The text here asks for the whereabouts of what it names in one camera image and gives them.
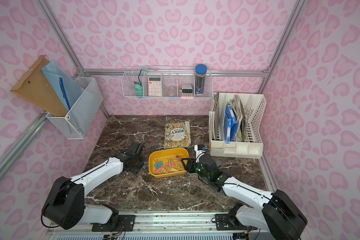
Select yellow plastic storage tray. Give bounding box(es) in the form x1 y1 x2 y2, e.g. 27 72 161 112
149 148 189 179

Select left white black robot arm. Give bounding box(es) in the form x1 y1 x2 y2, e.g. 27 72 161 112
41 142 145 232

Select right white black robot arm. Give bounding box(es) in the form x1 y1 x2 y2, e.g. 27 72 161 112
181 145 308 240

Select illustrated children's history book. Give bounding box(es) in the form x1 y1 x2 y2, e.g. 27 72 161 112
164 121 191 149

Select blue file folder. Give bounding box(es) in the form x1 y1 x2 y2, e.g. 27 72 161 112
223 104 238 144

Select white plastic file organizer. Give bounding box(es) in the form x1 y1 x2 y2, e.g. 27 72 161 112
209 93 266 159

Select papers in file organizer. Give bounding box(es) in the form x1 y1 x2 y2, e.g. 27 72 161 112
209 93 248 142

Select clear glass cup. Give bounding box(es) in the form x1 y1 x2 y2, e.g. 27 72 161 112
167 87 178 98

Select white desk calculator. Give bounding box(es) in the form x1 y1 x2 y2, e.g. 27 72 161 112
148 77 162 97

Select small digital clock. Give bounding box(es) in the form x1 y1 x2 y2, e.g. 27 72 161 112
180 84 194 98

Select light blue document folder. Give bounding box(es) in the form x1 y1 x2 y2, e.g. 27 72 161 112
42 61 84 111

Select blue pen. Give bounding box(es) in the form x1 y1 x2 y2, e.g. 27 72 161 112
59 77 71 110

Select blue lid pencil tube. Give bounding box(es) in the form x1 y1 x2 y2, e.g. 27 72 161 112
195 64 208 95

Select brown kraft envelope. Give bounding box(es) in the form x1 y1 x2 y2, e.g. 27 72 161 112
11 55 68 117

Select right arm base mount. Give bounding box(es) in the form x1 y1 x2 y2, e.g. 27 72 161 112
211 203 258 232

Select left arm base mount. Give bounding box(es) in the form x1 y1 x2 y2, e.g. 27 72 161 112
92 205 136 232

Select white mesh wall basket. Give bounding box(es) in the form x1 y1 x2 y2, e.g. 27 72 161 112
47 77 103 140

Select white wire wall shelf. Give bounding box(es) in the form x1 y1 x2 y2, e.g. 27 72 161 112
122 66 213 99

